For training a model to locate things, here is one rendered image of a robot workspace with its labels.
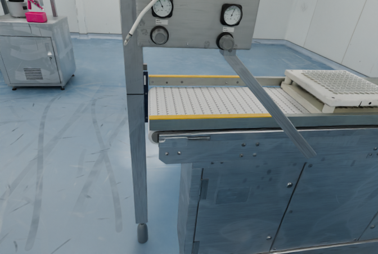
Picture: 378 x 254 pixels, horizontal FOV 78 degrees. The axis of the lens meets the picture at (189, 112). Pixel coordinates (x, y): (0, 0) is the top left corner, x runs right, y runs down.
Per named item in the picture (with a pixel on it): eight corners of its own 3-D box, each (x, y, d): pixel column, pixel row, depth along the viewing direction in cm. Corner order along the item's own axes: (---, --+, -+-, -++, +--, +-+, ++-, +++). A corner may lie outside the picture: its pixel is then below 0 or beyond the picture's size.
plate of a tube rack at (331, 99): (329, 107, 63) (332, 100, 62) (283, 74, 84) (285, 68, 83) (405, 105, 67) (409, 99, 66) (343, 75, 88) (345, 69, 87)
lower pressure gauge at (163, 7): (151, 18, 39) (151, -7, 38) (151, 17, 40) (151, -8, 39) (173, 19, 40) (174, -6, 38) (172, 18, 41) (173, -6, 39)
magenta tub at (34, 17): (26, 22, 236) (24, 13, 232) (31, 20, 246) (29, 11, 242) (43, 22, 239) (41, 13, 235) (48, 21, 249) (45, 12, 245)
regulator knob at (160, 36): (150, 47, 41) (149, 20, 39) (150, 44, 43) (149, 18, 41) (169, 48, 41) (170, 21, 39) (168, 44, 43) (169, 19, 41)
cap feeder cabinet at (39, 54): (6, 91, 265) (-19, 21, 227) (27, 74, 313) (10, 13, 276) (66, 91, 275) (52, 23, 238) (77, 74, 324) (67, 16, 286)
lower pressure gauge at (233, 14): (221, 26, 42) (224, 3, 40) (219, 25, 43) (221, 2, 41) (241, 27, 42) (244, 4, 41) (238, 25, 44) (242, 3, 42)
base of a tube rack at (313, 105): (322, 122, 65) (325, 115, 64) (279, 87, 86) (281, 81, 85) (396, 120, 69) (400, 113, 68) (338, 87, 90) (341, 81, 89)
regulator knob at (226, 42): (218, 53, 43) (221, 28, 41) (215, 49, 45) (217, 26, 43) (235, 53, 43) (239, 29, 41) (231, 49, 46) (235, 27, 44)
